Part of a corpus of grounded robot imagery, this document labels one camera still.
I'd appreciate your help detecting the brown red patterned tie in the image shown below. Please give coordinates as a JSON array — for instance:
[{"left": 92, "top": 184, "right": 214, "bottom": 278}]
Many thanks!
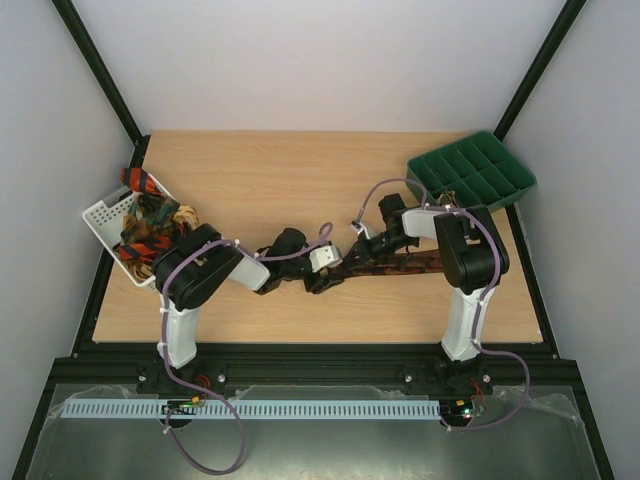
[{"left": 321, "top": 250, "right": 444, "bottom": 281}]

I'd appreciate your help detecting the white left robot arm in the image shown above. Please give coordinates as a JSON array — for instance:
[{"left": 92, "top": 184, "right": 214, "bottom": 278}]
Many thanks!
[{"left": 152, "top": 222, "right": 342, "bottom": 369}]

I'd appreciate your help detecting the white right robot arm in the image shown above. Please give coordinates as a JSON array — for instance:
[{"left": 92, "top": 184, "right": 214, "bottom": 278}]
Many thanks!
[{"left": 400, "top": 205, "right": 510, "bottom": 392}]

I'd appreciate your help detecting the rolled tie in tray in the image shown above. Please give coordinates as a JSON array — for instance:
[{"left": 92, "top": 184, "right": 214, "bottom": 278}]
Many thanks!
[{"left": 437, "top": 190, "right": 459, "bottom": 208}]

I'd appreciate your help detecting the green compartment tray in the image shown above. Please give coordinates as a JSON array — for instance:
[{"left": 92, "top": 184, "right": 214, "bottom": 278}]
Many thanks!
[{"left": 406, "top": 131, "right": 537, "bottom": 212}]

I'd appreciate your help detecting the beige patterned tie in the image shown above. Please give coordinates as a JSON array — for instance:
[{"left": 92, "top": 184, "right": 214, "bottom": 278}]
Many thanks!
[{"left": 172, "top": 205, "right": 201, "bottom": 236}]

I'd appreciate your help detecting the green orange patterned tie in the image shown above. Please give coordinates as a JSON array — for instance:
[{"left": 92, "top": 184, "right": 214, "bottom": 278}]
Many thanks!
[{"left": 114, "top": 194, "right": 186, "bottom": 265}]

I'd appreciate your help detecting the red navy striped tie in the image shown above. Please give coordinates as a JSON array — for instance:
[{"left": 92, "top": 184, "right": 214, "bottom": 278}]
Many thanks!
[{"left": 120, "top": 167, "right": 166, "bottom": 197}]

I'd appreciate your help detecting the white perforated plastic basket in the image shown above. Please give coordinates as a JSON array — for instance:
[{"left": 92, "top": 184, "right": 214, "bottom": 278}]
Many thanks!
[{"left": 82, "top": 174, "right": 176, "bottom": 291}]

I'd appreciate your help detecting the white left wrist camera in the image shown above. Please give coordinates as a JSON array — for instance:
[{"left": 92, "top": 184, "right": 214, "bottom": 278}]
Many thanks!
[{"left": 309, "top": 242, "right": 342, "bottom": 273}]

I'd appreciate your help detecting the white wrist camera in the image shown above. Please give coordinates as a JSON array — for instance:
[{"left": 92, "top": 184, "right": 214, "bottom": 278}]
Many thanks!
[
  {"left": 351, "top": 220, "right": 379, "bottom": 242},
  {"left": 309, "top": 242, "right": 342, "bottom": 273}
]

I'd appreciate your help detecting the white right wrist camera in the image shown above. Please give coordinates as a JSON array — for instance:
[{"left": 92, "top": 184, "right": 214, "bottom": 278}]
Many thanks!
[{"left": 351, "top": 220, "right": 379, "bottom": 242}]

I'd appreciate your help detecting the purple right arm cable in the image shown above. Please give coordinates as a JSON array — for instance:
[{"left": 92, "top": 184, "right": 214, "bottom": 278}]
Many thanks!
[{"left": 352, "top": 178, "right": 531, "bottom": 434}]

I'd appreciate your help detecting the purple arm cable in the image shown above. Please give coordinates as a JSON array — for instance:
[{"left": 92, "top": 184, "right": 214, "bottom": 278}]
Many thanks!
[
  {"left": 352, "top": 178, "right": 531, "bottom": 434},
  {"left": 157, "top": 222, "right": 335, "bottom": 474}
]

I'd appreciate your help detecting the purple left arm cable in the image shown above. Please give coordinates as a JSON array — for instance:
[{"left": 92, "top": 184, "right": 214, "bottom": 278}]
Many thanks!
[{"left": 157, "top": 222, "right": 335, "bottom": 474}]

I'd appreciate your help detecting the light blue cable duct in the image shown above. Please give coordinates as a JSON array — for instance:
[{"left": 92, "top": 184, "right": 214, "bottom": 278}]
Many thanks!
[{"left": 60, "top": 399, "right": 441, "bottom": 421}]

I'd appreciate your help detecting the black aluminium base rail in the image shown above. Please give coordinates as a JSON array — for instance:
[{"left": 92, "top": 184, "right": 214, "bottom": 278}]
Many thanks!
[{"left": 45, "top": 344, "right": 585, "bottom": 398}]

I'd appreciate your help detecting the black frame post right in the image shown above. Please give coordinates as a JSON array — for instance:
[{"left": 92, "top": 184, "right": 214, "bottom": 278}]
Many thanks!
[{"left": 493, "top": 0, "right": 587, "bottom": 141}]

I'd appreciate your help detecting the black frame post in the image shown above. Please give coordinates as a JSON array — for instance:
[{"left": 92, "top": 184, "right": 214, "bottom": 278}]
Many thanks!
[
  {"left": 52, "top": 0, "right": 145, "bottom": 146},
  {"left": 493, "top": 0, "right": 587, "bottom": 141}
]

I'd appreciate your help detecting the black frame post left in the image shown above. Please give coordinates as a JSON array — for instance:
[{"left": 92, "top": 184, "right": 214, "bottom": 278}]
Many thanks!
[{"left": 52, "top": 0, "right": 145, "bottom": 146}]

